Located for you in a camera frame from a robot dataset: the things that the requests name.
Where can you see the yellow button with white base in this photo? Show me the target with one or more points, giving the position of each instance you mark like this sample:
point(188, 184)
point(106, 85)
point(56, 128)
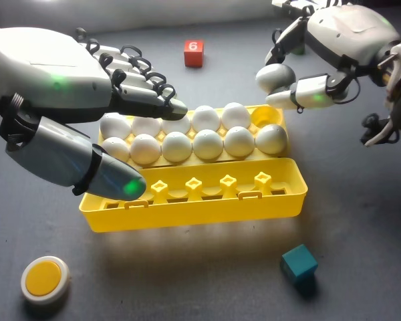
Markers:
point(43, 277)

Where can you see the white toy egg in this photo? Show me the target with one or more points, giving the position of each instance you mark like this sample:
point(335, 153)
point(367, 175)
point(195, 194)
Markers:
point(205, 118)
point(146, 148)
point(208, 143)
point(239, 141)
point(177, 127)
point(116, 149)
point(270, 138)
point(236, 115)
point(115, 127)
point(177, 147)
point(275, 78)
point(145, 127)

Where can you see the yellow egg carton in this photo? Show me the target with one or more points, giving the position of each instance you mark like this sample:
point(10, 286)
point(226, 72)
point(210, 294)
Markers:
point(194, 214)

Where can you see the grey table cloth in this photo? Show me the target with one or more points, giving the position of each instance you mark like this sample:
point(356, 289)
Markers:
point(200, 284)

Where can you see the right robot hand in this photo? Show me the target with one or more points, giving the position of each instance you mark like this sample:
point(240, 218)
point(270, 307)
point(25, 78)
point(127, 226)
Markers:
point(351, 33)

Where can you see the red block with number six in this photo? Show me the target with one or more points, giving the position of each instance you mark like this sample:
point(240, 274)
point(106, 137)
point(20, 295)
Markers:
point(194, 55)

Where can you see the teal block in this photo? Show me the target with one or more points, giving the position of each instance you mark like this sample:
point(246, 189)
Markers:
point(299, 265)

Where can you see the green block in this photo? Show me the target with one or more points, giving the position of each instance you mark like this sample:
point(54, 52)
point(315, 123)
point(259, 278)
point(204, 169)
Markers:
point(300, 51)

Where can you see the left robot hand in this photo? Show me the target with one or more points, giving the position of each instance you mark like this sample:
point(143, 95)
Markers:
point(46, 73)

